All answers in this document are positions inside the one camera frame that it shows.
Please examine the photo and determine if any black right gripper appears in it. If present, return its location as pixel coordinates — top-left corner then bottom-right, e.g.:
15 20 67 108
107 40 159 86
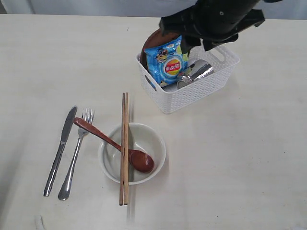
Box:
159 0 265 54

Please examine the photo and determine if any wooden chopstick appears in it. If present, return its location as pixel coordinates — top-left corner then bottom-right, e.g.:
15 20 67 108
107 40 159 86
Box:
119 93 125 206
123 92 129 205

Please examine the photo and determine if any white floral ceramic bowl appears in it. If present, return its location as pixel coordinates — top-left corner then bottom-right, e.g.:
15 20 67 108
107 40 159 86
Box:
98 123 166 185

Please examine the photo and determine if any brown wooden spoon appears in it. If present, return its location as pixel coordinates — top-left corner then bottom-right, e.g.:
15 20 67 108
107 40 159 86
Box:
73 117 155 173

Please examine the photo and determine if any silver table knife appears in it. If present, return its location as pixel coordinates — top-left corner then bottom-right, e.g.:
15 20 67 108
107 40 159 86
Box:
43 106 78 197

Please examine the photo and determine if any silver metal fork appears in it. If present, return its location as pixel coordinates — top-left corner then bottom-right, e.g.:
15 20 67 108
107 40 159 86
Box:
58 108 94 201

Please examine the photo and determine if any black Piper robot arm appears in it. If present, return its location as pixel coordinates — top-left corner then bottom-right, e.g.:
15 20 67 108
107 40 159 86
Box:
159 0 265 53

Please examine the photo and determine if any blue chips bag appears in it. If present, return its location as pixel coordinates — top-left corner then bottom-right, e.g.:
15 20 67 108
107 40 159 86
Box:
144 36 188 87

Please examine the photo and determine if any brown round plate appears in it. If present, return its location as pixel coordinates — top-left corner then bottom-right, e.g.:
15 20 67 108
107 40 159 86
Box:
140 29 180 70

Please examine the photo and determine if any white perforated plastic basket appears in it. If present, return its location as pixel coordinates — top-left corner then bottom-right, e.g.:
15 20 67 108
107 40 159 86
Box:
136 46 240 114

